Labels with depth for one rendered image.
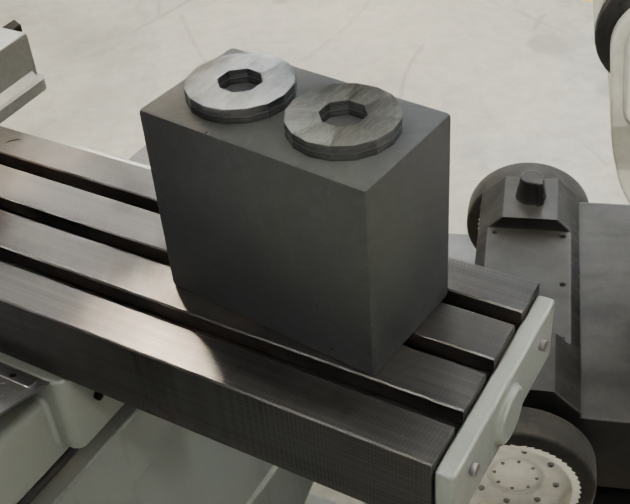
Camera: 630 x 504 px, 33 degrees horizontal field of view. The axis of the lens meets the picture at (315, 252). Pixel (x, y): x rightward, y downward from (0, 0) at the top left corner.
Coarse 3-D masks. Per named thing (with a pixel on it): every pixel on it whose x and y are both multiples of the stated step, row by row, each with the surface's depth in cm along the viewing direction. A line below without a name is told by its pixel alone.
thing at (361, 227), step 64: (256, 64) 85; (192, 128) 81; (256, 128) 80; (320, 128) 77; (384, 128) 77; (448, 128) 80; (192, 192) 85; (256, 192) 80; (320, 192) 76; (384, 192) 75; (448, 192) 84; (192, 256) 91; (256, 256) 85; (320, 256) 80; (384, 256) 79; (256, 320) 90; (320, 320) 85; (384, 320) 83
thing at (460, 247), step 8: (448, 240) 186; (456, 240) 186; (464, 240) 186; (448, 248) 185; (456, 248) 185; (464, 248) 184; (472, 248) 184; (448, 256) 183; (456, 256) 183; (464, 256) 183; (472, 256) 183; (600, 488) 143; (608, 488) 143; (616, 488) 143; (600, 496) 142; (608, 496) 142; (616, 496) 142; (624, 496) 142
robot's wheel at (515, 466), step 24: (528, 408) 129; (528, 432) 126; (552, 432) 126; (576, 432) 129; (504, 456) 131; (528, 456) 130; (552, 456) 127; (576, 456) 126; (504, 480) 134; (528, 480) 134; (552, 480) 132; (576, 480) 129
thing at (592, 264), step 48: (528, 192) 157; (480, 240) 157; (528, 240) 155; (576, 240) 156; (624, 240) 157; (576, 288) 147; (624, 288) 149; (576, 336) 140; (624, 336) 141; (576, 384) 133; (624, 384) 135; (624, 432) 131; (624, 480) 137
